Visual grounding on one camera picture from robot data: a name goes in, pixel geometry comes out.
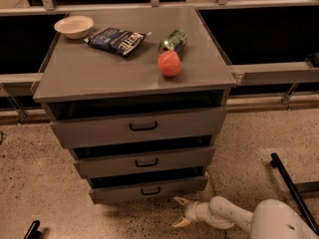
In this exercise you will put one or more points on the grey drawer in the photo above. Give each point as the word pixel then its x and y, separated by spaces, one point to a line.
pixel 139 157
pixel 139 122
pixel 145 185

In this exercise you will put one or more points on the grey drawer cabinet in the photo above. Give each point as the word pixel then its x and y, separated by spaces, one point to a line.
pixel 79 76

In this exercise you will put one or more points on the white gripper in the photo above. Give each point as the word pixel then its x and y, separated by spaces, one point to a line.
pixel 190 211

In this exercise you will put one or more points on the white bowl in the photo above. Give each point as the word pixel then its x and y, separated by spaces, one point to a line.
pixel 74 27

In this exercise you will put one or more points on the grey top drawer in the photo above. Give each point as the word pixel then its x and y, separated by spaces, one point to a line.
pixel 139 122

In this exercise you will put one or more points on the red apple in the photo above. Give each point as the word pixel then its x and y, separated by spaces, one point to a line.
pixel 169 64

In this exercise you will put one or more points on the green soda can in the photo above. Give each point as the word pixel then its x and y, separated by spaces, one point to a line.
pixel 175 41

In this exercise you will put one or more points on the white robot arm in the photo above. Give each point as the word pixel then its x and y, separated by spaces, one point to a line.
pixel 271 219

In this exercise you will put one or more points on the black metal base leg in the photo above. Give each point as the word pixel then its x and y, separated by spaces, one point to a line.
pixel 296 191

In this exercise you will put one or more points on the black object bottom left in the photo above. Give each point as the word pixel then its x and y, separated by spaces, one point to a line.
pixel 33 231

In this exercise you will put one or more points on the grey bottom drawer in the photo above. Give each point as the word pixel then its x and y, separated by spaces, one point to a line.
pixel 145 185

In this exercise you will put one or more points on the blue chip bag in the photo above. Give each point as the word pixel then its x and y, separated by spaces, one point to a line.
pixel 116 41

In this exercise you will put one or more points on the grey middle drawer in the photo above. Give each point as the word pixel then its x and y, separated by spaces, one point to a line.
pixel 139 157

